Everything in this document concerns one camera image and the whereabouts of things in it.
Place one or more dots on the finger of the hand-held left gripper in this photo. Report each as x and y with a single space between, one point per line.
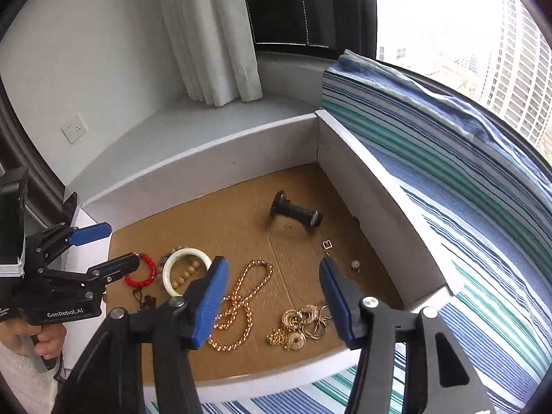
116 267
90 233

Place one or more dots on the silver square pendant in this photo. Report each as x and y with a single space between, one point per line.
323 246

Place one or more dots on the white curtain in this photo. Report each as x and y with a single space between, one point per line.
207 30

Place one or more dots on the person's left hand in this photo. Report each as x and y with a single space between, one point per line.
49 340

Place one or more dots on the white cardboard box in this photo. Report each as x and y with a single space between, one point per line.
241 224

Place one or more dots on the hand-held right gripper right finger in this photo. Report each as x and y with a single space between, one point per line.
336 306

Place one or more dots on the single pearl bead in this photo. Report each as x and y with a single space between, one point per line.
355 264

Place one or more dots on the black smart band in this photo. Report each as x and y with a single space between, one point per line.
295 212

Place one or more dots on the pale jade bangle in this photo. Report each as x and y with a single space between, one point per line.
170 276

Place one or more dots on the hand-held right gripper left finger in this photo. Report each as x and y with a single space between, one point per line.
211 302

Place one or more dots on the person's left forearm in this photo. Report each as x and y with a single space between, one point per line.
21 379

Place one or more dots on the white wall socket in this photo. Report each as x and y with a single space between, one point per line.
74 128

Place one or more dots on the blue green striped bed sheet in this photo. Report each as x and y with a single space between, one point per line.
474 224

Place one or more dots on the grey window sill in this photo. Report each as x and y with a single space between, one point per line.
172 138

